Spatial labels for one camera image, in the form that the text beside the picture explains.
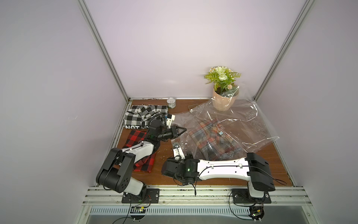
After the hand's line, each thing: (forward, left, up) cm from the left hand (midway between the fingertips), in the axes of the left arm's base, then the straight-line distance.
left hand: (187, 131), depth 79 cm
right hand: (-11, +7, -4) cm, 14 cm away
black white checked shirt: (+23, +38, -16) cm, 47 cm away
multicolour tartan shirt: (+2, -19, -15) cm, 24 cm away
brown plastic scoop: (+30, -5, -12) cm, 33 cm away
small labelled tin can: (+34, +13, -12) cm, 38 cm away
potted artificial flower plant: (+33, -28, +2) cm, 43 cm away
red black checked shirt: (+5, +38, -16) cm, 42 cm away
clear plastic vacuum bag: (+8, -37, -2) cm, 38 cm away
